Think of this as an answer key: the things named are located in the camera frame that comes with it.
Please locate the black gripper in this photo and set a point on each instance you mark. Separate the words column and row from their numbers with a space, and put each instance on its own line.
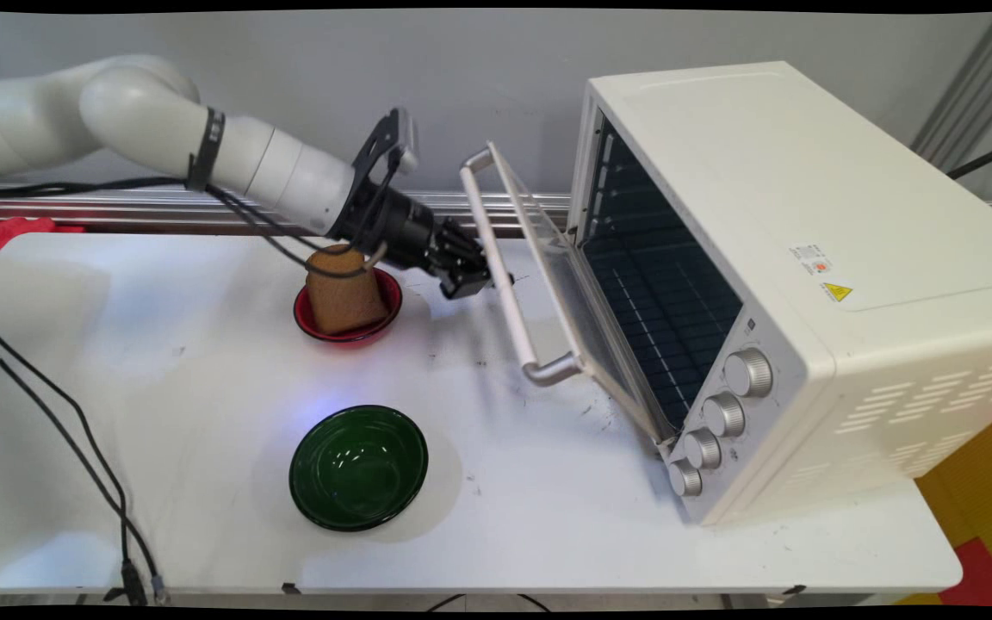
column 393, row 226

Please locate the white glass oven door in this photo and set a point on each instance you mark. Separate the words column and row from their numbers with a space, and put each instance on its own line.
column 548, row 284

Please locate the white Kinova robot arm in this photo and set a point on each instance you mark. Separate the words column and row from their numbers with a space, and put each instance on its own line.
column 134, row 112

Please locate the red bowl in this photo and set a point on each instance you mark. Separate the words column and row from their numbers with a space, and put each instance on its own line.
column 388, row 301

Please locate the brown bread slice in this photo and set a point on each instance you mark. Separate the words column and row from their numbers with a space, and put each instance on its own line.
column 343, row 293

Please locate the metal oven rack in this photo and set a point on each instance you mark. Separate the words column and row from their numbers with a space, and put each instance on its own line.
column 677, row 319

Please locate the dark green glass bowl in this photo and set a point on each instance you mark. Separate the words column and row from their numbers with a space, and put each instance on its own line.
column 358, row 468

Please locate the large silver oven knob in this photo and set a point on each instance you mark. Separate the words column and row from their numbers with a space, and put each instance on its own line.
column 748, row 372

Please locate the white label sticker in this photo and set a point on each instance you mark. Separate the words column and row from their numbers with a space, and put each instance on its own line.
column 812, row 258

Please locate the yellow warning sticker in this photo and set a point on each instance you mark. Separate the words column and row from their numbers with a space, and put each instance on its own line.
column 838, row 292

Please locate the white toaster oven body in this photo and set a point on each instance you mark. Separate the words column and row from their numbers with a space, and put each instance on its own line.
column 849, row 258

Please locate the red cloth object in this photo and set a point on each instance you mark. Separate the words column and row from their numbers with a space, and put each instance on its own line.
column 5, row 234

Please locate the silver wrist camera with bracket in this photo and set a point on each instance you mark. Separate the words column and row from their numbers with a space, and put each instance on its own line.
column 393, row 146

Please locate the aluminium rail along wall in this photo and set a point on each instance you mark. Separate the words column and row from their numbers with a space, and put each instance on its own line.
column 117, row 211

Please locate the aluminium frame post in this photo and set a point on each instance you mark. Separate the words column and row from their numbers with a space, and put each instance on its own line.
column 974, row 95

